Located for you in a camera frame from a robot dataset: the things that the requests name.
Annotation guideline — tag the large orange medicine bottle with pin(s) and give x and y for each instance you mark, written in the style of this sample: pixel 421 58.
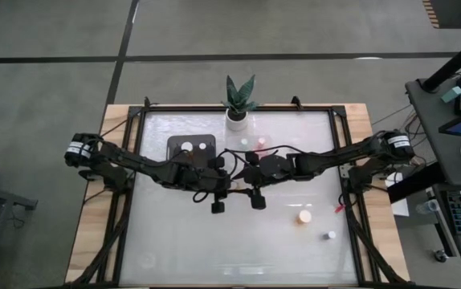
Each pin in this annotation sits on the large orange medicine bottle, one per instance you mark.
pixel 304 216

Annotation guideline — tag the small red clip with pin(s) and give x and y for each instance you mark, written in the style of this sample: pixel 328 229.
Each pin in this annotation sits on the small red clip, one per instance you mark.
pixel 339 208

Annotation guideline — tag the grey plastic bin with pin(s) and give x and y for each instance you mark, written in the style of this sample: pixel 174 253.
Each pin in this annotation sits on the grey plastic bin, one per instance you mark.
pixel 174 142

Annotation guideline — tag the small bottle with red pills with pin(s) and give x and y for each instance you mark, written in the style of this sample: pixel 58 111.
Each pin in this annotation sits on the small bottle with red pills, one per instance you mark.
pixel 330 235

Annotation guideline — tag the green snake plant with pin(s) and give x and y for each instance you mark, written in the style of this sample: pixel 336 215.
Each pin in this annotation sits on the green snake plant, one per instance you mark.
pixel 238 98

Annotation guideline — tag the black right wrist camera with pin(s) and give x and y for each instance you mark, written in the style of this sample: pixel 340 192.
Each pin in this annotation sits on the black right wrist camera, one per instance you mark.
pixel 258 200

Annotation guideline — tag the white plant pot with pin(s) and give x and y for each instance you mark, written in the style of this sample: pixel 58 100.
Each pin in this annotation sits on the white plant pot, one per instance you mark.
pixel 236 122

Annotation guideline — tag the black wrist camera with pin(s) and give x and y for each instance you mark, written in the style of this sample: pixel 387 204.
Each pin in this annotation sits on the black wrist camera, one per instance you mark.
pixel 258 200
pixel 217 207

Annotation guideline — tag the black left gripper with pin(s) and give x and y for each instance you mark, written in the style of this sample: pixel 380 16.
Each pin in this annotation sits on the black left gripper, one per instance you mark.
pixel 212 178

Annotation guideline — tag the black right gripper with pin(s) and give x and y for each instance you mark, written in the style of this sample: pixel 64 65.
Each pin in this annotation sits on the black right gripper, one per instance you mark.
pixel 272 168

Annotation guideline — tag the black stand pole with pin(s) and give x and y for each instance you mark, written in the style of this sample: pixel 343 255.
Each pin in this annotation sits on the black stand pole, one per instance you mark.
pixel 455 62

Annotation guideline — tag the clear plastic tube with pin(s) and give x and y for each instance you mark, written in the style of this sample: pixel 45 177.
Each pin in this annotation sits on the clear plastic tube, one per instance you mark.
pixel 427 207

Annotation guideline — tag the striped floor rug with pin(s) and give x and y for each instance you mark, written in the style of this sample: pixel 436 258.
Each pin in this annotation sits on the striped floor rug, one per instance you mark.
pixel 453 14

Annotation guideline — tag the small teal box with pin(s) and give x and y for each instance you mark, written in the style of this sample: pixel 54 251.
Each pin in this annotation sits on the small teal box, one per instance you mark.
pixel 451 94

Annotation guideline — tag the black caster wheel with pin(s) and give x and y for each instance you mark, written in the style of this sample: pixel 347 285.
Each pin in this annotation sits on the black caster wheel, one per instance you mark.
pixel 440 255

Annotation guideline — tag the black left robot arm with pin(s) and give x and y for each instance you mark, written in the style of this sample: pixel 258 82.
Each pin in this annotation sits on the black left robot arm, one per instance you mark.
pixel 134 160

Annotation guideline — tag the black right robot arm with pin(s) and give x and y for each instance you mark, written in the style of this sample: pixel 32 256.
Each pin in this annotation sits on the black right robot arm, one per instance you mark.
pixel 335 158

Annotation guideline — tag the pink medicine bottle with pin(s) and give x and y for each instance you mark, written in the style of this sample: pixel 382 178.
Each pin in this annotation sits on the pink medicine bottle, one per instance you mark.
pixel 261 141

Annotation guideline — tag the white paper sheet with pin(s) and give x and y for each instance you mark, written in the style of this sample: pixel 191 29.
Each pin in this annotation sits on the white paper sheet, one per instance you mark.
pixel 399 204

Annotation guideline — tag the grey side table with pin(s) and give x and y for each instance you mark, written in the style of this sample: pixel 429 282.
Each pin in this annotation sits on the grey side table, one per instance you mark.
pixel 427 132

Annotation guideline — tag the orange medicine bottle white cap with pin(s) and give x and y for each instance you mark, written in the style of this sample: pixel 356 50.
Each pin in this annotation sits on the orange medicine bottle white cap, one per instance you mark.
pixel 186 146

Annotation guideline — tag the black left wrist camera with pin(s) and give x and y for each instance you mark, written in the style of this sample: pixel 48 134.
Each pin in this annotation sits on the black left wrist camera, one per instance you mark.
pixel 217 207

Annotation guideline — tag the small orange medicine bottle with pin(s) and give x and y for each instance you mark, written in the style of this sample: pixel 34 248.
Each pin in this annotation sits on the small orange medicine bottle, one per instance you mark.
pixel 202 146

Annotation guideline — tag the green medicine bottle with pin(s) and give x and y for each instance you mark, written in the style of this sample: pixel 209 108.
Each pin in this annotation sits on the green medicine bottle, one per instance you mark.
pixel 243 141

